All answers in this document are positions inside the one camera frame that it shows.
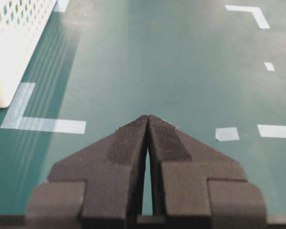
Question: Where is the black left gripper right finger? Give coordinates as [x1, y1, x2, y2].
[148, 115, 267, 226]

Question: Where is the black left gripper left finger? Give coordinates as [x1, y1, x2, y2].
[25, 115, 148, 229]

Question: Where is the small tape square marker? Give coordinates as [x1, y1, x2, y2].
[215, 127, 240, 142]

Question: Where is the white tape strip marker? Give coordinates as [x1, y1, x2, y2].
[257, 125, 286, 138]

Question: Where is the white L-shaped tape marker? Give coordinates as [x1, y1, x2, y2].
[0, 83, 86, 134]

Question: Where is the tiny tape marker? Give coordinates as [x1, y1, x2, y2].
[264, 62, 275, 72]

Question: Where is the white corner tape marker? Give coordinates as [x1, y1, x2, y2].
[225, 5, 271, 30]

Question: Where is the white plastic basket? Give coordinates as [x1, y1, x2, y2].
[0, 0, 56, 108]

